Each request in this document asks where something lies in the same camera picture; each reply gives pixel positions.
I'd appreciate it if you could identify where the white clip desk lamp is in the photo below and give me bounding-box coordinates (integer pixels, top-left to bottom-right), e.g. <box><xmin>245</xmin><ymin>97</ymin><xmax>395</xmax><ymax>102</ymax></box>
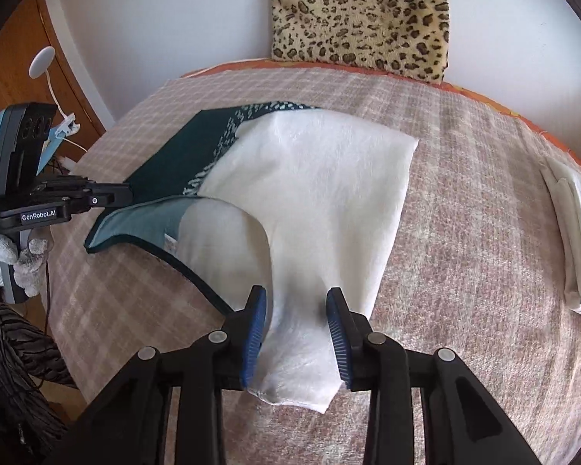
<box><xmin>28</xmin><ymin>46</ymin><xmax>81</xmax><ymax>140</ymax></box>

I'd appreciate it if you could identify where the orange floral bed sheet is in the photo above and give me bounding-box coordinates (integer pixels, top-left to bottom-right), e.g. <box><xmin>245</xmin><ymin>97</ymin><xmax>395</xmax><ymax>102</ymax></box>
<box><xmin>181</xmin><ymin>58</ymin><xmax>581</xmax><ymax>167</ymax></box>

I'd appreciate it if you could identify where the leopard print cushion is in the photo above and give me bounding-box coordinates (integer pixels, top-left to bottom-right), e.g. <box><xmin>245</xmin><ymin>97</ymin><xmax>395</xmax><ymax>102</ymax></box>
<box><xmin>270</xmin><ymin>0</ymin><xmax>450</xmax><ymax>84</ymax></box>

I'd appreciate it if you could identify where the pink plaid bed blanket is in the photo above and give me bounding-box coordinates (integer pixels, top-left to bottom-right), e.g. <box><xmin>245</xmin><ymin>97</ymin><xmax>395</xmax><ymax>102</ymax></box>
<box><xmin>49</xmin><ymin>66</ymin><xmax>581</xmax><ymax>464</ymax></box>

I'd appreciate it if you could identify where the green white printed t-shirt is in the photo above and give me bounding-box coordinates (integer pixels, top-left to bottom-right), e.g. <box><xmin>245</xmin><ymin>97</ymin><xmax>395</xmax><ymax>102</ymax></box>
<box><xmin>84</xmin><ymin>101</ymin><xmax>418</xmax><ymax>413</ymax></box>

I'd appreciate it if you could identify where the wooden door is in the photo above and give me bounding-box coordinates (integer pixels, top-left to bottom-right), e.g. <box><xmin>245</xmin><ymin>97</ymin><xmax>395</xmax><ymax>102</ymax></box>
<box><xmin>0</xmin><ymin>0</ymin><xmax>106</xmax><ymax>162</ymax></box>

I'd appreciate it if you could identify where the left forearm black sleeve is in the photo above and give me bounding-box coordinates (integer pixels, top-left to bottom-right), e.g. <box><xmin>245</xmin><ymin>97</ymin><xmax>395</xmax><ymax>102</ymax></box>
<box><xmin>0</xmin><ymin>289</ymin><xmax>76</xmax><ymax>464</ymax></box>

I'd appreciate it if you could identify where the folded white cloth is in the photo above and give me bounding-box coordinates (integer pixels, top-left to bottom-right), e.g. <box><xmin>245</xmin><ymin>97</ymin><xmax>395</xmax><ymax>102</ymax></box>
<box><xmin>540</xmin><ymin>157</ymin><xmax>581</xmax><ymax>315</ymax></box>

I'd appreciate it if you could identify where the white power cable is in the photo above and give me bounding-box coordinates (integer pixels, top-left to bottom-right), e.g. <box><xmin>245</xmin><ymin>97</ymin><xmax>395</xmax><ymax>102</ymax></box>
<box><xmin>52</xmin><ymin>135</ymin><xmax>91</xmax><ymax>157</ymax></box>

